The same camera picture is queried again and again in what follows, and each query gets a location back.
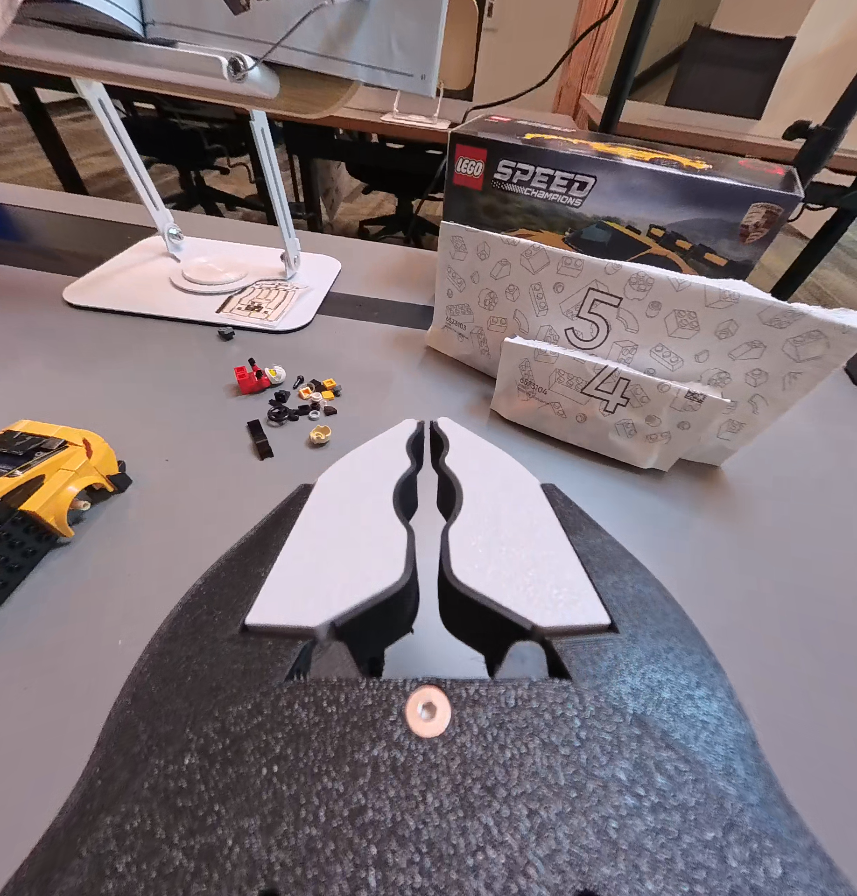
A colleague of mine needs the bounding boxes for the small white paper bag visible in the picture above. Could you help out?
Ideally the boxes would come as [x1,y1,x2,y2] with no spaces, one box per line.
[489,336,735,473]

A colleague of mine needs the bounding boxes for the wooden adjacent desk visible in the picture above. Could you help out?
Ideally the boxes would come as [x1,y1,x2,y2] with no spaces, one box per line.
[0,59,473,235]

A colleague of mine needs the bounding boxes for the dark square-backed chair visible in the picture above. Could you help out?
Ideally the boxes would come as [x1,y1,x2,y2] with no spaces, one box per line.
[665,21,798,121]

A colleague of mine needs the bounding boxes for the pile of small lego parts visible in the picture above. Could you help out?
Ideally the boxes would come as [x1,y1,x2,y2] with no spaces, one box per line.
[266,374,345,426]

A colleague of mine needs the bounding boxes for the clear acrylic stand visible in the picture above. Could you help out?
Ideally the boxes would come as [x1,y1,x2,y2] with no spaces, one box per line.
[379,83,453,128]

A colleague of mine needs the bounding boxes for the lego sticker sheet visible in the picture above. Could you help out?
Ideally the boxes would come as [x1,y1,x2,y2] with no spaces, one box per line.
[215,280,310,328]

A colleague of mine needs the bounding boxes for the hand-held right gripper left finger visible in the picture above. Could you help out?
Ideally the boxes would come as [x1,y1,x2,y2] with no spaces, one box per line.
[245,419,426,641]

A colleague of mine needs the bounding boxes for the black tripod pole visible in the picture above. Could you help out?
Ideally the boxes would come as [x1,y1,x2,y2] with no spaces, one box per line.
[600,0,857,303]

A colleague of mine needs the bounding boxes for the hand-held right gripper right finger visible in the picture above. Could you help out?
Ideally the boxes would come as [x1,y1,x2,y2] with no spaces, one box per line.
[430,418,613,638]

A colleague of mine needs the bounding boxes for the large white paper bag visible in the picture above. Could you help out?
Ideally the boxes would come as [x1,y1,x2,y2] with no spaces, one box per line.
[426,219,857,468]

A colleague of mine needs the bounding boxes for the thin black cable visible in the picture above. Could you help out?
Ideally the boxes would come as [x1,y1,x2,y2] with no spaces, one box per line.
[464,0,623,126]

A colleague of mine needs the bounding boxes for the tan rounded wooden board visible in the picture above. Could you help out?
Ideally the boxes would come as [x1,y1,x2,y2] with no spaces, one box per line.
[439,0,483,93]

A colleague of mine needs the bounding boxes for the black office chair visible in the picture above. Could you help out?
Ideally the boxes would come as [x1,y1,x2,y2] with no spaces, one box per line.
[341,140,447,247]
[138,105,261,214]

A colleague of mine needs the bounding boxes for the yellow black lego car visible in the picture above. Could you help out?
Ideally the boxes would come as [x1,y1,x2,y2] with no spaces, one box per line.
[0,419,133,625]

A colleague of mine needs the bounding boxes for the red lego seat piece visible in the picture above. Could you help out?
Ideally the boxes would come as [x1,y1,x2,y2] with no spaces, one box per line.
[234,357,289,394]

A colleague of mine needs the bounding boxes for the white book stand tray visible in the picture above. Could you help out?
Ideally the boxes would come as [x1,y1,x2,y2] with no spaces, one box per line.
[0,35,282,104]

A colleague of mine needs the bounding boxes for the lego set box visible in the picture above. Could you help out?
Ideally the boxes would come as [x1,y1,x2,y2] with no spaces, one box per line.
[443,114,805,282]

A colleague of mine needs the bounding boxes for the lego instruction booklet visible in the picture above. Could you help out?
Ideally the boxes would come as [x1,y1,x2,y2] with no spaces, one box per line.
[8,0,452,93]

